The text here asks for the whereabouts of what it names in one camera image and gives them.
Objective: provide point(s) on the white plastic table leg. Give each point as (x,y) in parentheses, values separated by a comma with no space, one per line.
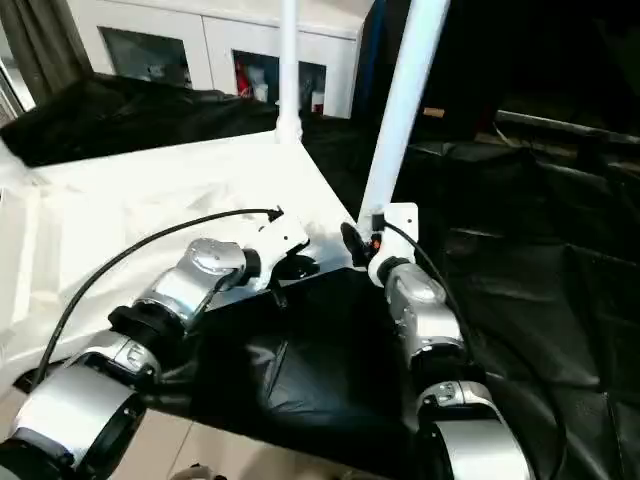
(4,152)
(405,100)
(289,65)

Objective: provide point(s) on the white plastic table top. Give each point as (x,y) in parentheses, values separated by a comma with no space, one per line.
(150,200)

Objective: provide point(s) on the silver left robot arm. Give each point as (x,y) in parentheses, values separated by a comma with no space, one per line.
(175,295)

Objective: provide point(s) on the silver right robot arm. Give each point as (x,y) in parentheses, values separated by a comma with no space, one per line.
(425,310)

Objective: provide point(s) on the black mat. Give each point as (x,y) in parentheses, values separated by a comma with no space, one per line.
(525,250)

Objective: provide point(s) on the red bottle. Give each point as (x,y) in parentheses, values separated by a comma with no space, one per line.
(242,82)

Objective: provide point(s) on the black box with gold label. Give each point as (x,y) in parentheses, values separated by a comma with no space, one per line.
(465,60)

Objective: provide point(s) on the black rod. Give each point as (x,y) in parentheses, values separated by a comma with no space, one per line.
(565,125)

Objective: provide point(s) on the dark left robot foot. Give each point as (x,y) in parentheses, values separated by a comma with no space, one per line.
(197,472)

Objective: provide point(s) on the white cabinet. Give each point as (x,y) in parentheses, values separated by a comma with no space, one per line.
(215,30)

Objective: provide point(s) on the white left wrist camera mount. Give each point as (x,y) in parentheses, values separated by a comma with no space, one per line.
(280,240)

